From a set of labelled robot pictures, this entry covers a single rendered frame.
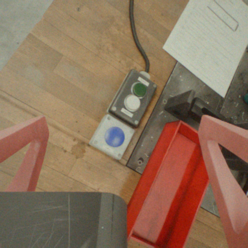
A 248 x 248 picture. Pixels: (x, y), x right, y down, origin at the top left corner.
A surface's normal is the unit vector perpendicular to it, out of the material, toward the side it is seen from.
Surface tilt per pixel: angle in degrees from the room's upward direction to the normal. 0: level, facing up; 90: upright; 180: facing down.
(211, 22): 1
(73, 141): 0
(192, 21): 1
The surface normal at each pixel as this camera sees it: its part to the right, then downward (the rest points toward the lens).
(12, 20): 0.33, -0.10
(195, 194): -0.83, -0.51
